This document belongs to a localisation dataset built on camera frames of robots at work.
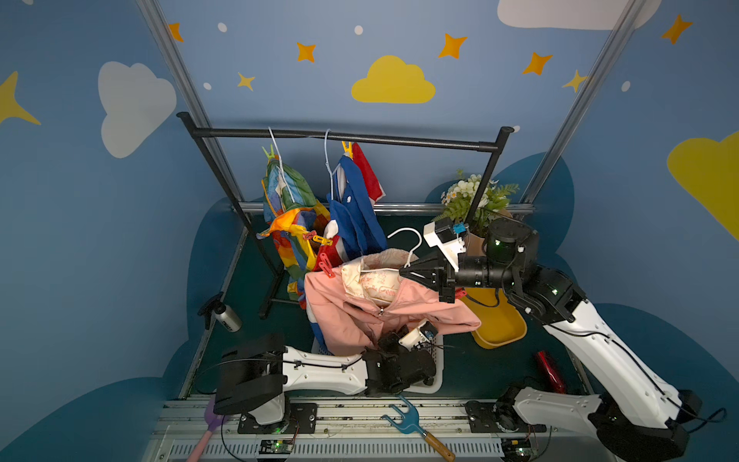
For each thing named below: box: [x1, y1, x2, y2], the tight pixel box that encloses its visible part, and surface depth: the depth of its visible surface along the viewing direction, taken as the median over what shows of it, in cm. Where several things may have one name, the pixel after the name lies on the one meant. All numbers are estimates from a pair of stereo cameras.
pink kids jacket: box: [305, 248, 482, 357], surface depth 60 cm
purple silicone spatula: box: [186, 396, 229, 462], surface depth 72 cm
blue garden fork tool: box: [381, 394, 457, 462], surface depth 74 cm
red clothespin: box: [318, 252, 336, 279], surface depth 56 cm
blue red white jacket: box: [313, 142, 387, 272], surface depth 72 cm
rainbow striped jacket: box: [255, 158, 331, 309], surface depth 70 cm
